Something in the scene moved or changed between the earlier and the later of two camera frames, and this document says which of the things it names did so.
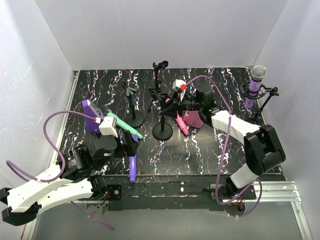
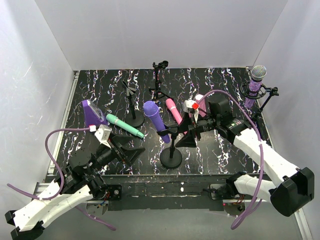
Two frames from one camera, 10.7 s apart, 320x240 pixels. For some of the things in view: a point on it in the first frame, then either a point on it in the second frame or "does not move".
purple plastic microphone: x=132 y=168 → x=151 y=109
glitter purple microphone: x=258 y=72 does not move
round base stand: x=134 y=118 does not move
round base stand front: x=162 y=130 → x=171 y=157
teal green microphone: x=121 y=123 does not move
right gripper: x=176 y=106 → x=193 y=130
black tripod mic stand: x=155 y=90 does not move
